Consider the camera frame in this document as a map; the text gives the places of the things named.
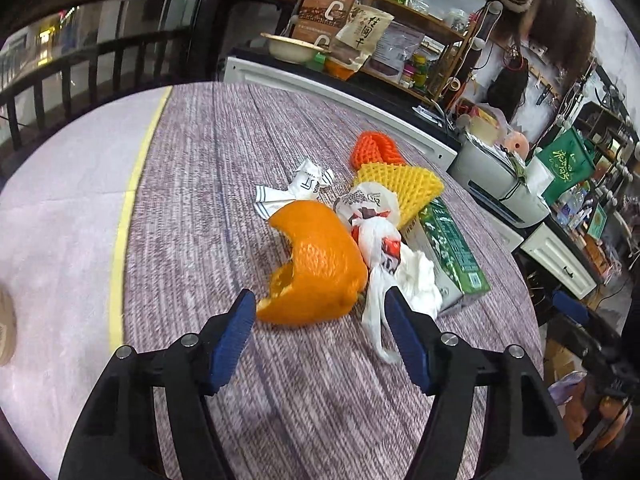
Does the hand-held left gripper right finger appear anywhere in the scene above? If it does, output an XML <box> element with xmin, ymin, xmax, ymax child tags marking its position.
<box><xmin>384</xmin><ymin>285</ymin><xmax>583</xmax><ymax>480</ymax></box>

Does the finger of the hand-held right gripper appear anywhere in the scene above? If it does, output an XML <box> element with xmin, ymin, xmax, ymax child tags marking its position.
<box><xmin>552</xmin><ymin>290</ymin><xmax>593</xmax><ymax>327</ymax></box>

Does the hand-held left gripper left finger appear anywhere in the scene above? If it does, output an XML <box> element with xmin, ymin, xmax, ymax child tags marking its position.
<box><xmin>59</xmin><ymin>288</ymin><xmax>257</xmax><ymax>480</ymax></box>

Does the white tissue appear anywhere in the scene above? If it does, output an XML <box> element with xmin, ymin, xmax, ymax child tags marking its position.
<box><xmin>397</xmin><ymin>247</ymin><xmax>445</xmax><ymax>318</ymax></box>

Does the white plastic bag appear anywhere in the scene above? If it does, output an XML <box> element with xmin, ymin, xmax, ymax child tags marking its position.
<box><xmin>350</xmin><ymin>215</ymin><xmax>406</xmax><ymax>366</ymax></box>

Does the green drink carton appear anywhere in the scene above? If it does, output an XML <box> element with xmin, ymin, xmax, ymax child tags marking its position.
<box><xmin>402</xmin><ymin>197</ymin><xmax>492</xmax><ymax>317</ymax></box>

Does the orange peel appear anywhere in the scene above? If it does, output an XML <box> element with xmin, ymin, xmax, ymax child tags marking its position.
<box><xmin>256</xmin><ymin>200</ymin><xmax>369</xmax><ymax>328</ymax></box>

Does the brown printed paper wrapper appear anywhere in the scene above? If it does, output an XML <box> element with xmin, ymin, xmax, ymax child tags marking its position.
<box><xmin>333</xmin><ymin>183</ymin><xmax>401</xmax><ymax>226</ymax></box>

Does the yellow foam fruit net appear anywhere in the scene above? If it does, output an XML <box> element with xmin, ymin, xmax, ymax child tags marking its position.
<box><xmin>354</xmin><ymin>160</ymin><xmax>446</xmax><ymax>228</ymax></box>

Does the white paper wrapper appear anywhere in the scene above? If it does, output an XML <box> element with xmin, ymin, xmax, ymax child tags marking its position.
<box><xmin>256</xmin><ymin>157</ymin><xmax>336</xmax><ymax>219</ymax></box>

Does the orange foam fruit net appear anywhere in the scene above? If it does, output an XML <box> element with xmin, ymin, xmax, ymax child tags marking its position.
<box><xmin>350</xmin><ymin>131</ymin><xmax>407</xmax><ymax>171</ymax></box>

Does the green tote bag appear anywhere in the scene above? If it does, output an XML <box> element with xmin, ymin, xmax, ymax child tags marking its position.
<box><xmin>542</xmin><ymin>127</ymin><xmax>598</xmax><ymax>206</ymax></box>

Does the white printer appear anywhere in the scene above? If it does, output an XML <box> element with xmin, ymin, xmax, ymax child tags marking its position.
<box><xmin>447</xmin><ymin>135</ymin><xmax>551</xmax><ymax>228</ymax></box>

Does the purple woven tablecloth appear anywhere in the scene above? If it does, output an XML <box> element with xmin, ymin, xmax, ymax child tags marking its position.
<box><xmin>107</xmin><ymin>81</ymin><xmax>546</xmax><ymax>480</ymax></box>

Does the white yellow-edged table cover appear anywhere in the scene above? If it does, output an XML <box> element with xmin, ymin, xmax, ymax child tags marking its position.
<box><xmin>0</xmin><ymin>85</ymin><xmax>173</xmax><ymax>476</ymax></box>

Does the beige container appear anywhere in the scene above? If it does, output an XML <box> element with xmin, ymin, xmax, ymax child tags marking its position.
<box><xmin>0</xmin><ymin>287</ymin><xmax>18</xmax><ymax>367</ymax></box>

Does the black wig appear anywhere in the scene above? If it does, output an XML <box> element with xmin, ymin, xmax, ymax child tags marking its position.
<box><xmin>486</xmin><ymin>62</ymin><xmax>530</xmax><ymax>121</ymax></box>

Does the white cabinet panel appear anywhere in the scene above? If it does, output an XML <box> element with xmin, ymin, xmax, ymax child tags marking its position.
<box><xmin>222</xmin><ymin>55</ymin><xmax>461</xmax><ymax>161</ymax></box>

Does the long brown wig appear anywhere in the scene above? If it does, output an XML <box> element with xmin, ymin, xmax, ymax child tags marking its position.
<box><xmin>520</xmin><ymin>0</ymin><xmax>598</xmax><ymax>68</ymax></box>

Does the dark purple pouch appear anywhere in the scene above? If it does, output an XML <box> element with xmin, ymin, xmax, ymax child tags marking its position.
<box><xmin>367</xmin><ymin>20</ymin><xmax>426</xmax><ymax>73</ymax></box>

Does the cream bowl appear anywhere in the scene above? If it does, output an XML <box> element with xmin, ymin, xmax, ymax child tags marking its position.
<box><xmin>261</xmin><ymin>32</ymin><xmax>326</xmax><ymax>65</ymax></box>

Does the wooden shelf rack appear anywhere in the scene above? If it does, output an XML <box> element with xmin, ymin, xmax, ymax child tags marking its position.
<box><xmin>370</xmin><ymin>0</ymin><xmax>481</xmax><ymax>101</ymax></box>

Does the kraft snack bag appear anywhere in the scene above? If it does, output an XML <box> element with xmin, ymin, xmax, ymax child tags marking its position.
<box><xmin>336</xmin><ymin>4</ymin><xmax>396</xmax><ymax>53</ymax></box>

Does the black railing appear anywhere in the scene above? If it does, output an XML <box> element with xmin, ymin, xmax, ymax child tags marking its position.
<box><xmin>0</xmin><ymin>30</ymin><xmax>181</xmax><ymax>151</ymax></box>

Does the brown printed box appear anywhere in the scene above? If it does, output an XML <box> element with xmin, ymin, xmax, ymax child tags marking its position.
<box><xmin>291</xmin><ymin>0</ymin><xmax>361</xmax><ymax>48</ymax></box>

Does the white drawer with black handle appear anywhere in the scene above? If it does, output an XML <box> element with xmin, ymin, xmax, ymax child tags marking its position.
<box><xmin>520</xmin><ymin>222</ymin><xmax>598</xmax><ymax>298</ymax></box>

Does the dark wall shelf unit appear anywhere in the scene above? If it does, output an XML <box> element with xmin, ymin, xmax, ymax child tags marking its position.
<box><xmin>575</xmin><ymin>102</ymin><xmax>640</xmax><ymax>181</ymax></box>

